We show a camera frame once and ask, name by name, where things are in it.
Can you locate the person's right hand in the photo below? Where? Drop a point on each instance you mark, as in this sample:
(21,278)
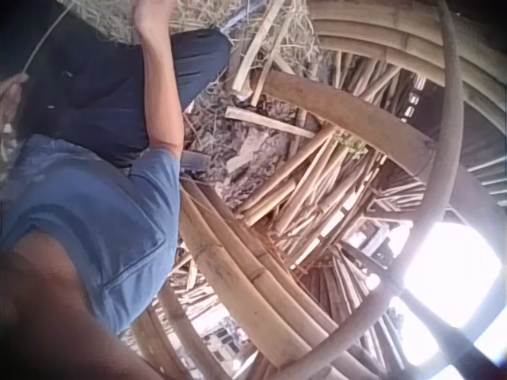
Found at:
(152,10)

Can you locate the person's left hand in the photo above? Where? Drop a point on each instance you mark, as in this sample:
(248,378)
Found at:
(12,97)

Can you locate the person's left fingers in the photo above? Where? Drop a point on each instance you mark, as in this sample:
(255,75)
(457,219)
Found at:
(16,84)

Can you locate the thin bamboo strip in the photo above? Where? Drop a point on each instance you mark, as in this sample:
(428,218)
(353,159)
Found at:
(47,37)

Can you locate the person's legs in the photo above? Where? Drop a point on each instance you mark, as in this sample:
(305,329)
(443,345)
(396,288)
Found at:
(99,99)

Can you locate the heap of bamboo shavings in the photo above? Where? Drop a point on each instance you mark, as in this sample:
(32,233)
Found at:
(198,14)

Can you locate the dark grey block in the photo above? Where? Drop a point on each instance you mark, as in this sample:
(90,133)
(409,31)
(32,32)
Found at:
(195,162)

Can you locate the pale split bamboo slat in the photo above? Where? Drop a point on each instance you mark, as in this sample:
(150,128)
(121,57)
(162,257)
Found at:
(273,59)
(257,47)

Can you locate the flat pale bamboo slat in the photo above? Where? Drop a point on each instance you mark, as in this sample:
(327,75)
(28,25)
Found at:
(269,120)

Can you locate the thick yellow bamboo pole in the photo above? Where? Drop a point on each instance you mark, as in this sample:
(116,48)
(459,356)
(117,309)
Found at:
(222,273)
(273,285)

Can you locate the bundle of bamboo sticks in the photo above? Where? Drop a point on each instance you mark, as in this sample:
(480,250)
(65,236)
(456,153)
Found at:
(309,198)

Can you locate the green leaf sprig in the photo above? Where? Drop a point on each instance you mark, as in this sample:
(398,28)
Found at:
(352,145)

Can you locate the curved brown wooden beam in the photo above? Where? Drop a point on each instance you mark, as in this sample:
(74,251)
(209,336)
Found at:
(356,118)

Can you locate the grey curved pipe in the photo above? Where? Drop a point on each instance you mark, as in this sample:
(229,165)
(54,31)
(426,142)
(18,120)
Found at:
(451,118)

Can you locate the dark straight bar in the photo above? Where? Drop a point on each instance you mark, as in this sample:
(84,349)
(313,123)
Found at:
(420,308)

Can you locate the brown wooden post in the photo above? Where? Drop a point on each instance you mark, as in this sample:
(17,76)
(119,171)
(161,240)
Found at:
(186,332)

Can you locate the bamboo frame wall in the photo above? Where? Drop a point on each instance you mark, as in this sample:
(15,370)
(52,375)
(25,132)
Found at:
(396,39)

